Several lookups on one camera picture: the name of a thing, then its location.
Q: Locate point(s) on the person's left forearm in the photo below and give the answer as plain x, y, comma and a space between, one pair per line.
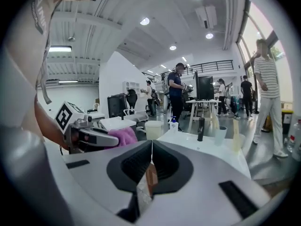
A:
45, 123

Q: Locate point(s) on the round ceiling light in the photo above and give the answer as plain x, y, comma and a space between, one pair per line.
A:
209, 35
172, 47
144, 21

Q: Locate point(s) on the black bin with yellow lid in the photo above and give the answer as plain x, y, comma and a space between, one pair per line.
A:
287, 119

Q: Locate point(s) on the black mezzanine railing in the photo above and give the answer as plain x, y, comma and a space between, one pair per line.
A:
211, 66

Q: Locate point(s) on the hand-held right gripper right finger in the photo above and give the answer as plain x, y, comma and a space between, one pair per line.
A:
200, 192

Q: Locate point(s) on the black-framed glass window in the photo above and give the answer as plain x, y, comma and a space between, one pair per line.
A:
249, 32

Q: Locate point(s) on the purple cloth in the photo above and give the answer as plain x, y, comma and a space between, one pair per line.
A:
124, 135

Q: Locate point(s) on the white mesh office chair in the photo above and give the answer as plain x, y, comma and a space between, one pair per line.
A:
138, 115

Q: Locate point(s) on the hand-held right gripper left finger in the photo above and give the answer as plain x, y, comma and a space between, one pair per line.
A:
94, 171

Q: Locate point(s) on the white ceiling air conditioner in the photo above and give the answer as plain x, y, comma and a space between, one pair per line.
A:
206, 16

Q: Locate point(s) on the black office chair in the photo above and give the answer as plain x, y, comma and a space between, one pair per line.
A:
132, 99

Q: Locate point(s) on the grey plastic cup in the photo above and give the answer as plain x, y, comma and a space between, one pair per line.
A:
221, 135

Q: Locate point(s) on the cream plastic trash bin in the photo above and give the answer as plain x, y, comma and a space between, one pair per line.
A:
152, 128

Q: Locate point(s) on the brown wooden vanity cabinet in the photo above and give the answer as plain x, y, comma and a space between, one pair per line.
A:
151, 175

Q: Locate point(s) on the grey ceiling sensor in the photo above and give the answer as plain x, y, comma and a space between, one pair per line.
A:
71, 39

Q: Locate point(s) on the white cubby shelf unit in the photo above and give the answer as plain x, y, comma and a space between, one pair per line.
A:
131, 85

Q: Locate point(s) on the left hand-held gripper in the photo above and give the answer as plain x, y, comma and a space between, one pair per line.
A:
63, 116

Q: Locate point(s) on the white rectangular sink top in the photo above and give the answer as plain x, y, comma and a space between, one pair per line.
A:
113, 122

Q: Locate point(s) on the black slim bottle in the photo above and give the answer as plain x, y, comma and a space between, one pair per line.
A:
200, 131

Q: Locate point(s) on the long fluorescent tube light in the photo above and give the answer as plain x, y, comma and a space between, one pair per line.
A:
60, 49
68, 81

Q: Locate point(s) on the white desk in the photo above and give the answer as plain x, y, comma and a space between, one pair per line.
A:
202, 102

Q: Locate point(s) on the person's beige t-shirt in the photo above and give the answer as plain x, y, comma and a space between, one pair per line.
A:
18, 79

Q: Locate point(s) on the black computer monitor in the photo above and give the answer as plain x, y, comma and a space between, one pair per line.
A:
204, 87

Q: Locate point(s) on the small bottle blue cap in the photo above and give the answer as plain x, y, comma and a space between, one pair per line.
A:
174, 125

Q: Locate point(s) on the pack of clear water bottles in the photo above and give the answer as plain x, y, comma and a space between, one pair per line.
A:
296, 135

